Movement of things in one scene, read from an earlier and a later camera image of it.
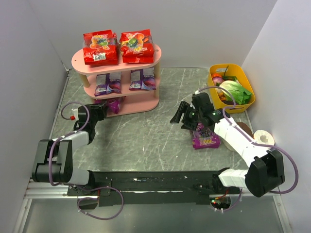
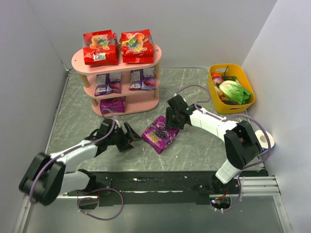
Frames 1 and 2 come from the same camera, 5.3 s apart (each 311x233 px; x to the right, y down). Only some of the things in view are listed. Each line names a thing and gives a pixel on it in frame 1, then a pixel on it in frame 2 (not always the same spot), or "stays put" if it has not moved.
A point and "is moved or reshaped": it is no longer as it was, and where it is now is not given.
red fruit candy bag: (100, 48) stays put
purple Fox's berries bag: (142, 79) stays put
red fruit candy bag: (137, 46) stays put
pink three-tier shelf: (136, 82) stays put
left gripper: (101, 110) → (123, 137)
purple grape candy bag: (114, 103) is moved or reshaped
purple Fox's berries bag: (108, 83) stays put
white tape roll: (263, 137) stays put
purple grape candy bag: (203, 137) → (157, 137)
